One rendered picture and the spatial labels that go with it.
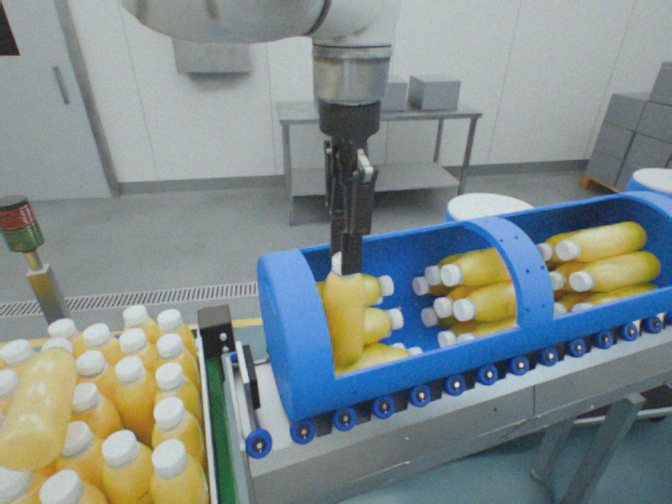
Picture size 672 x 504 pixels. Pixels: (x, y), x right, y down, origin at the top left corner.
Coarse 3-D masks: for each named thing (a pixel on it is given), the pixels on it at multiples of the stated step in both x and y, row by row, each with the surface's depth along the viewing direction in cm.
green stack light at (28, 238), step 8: (32, 224) 80; (0, 232) 79; (8, 232) 78; (16, 232) 78; (24, 232) 79; (32, 232) 80; (40, 232) 83; (8, 240) 79; (16, 240) 79; (24, 240) 80; (32, 240) 81; (40, 240) 82; (8, 248) 81; (16, 248) 80; (24, 248) 80; (32, 248) 81
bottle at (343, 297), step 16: (336, 288) 59; (352, 288) 59; (336, 304) 59; (352, 304) 59; (336, 320) 61; (352, 320) 61; (336, 336) 62; (352, 336) 62; (336, 352) 64; (352, 352) 64
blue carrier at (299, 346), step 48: (624, 192) 91; (384, 240) 80; (432, 240) 88; (480, 240) 94; (528, 240) 71; (288, 288) 59; (528, 288) 67; (288, 336) 56; (432, 336) 88; (528, 336) 70; (576, 336) 77; (288, 384) 59; (336, 384) 59; (384, 384) 63
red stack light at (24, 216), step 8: (24, 208) 78; (32, 208) 81; (0, 216) 76; (8, 216) 77; (16, 216) 77; (24, 216) 78; (32, 216) 80; (0, 224) 77; (8, 224) 77; (16, 224) 78; (24, 224) 79
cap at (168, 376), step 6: (162, 366) 63; (168, 366) 63; (174, 366) 63; (180, 366) 63; (156, 372) 62; (162, 372) 62; (168, 372) 62; (174, 372) 62; (180, 372) 62; (156, 378) 61; (162, 378) 61; (168, 378) 61; (174, 378) 61; (180, 378) 62; (162, 384) 61; (168, 384) 61; (174, 384) 62
